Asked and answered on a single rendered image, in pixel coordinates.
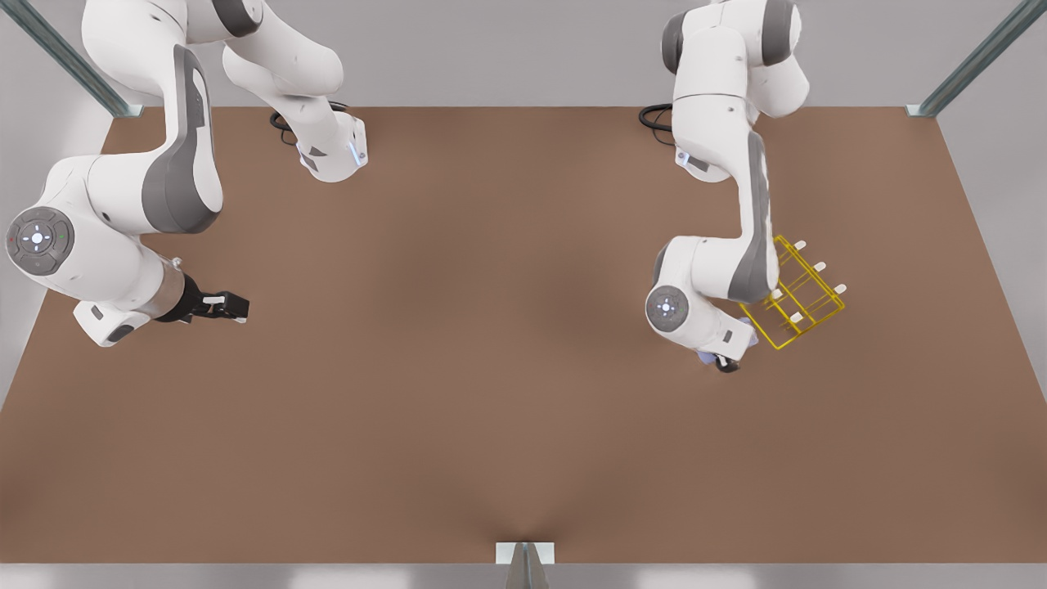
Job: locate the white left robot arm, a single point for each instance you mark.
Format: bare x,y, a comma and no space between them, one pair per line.
720,98

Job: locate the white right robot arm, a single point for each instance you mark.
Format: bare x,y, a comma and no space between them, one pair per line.
123,188

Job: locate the silver frame post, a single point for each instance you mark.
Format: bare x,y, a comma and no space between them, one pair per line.
524,564
65,57
973,61

